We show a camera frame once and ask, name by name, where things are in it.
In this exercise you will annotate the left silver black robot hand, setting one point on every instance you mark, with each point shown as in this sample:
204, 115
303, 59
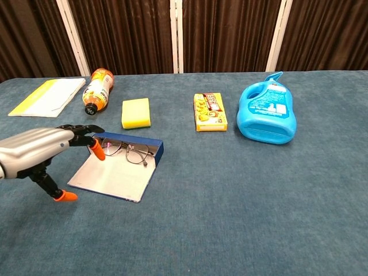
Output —
31, 149

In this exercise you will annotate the white partition frame post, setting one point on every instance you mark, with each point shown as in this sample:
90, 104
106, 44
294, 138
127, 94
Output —
176, 34
74, 37
279, 36

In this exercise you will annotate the dark brown pleated curtain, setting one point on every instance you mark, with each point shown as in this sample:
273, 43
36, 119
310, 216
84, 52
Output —
123, 34
325, 34
28, 37
227, 34

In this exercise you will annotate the blue detergent pump bottle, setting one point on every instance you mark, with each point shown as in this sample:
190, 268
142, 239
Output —
264, 115

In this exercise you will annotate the metal frame eyeglasses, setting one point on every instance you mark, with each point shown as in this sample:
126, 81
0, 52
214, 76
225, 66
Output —
135, 155

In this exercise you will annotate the teal felt table cover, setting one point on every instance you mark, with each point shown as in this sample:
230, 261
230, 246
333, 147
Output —
230, 201

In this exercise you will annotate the yellow sponge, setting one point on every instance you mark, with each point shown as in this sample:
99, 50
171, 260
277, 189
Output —
135, 112

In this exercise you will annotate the yellow white booklet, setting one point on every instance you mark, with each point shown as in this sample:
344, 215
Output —
49, 97

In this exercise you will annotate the blue glasses case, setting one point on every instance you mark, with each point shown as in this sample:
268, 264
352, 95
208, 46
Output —
115, 178

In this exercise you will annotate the orange drink bottle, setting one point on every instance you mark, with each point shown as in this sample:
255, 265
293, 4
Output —
97, 92

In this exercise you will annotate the yellow snack box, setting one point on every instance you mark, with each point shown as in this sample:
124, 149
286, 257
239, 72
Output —
210, 115

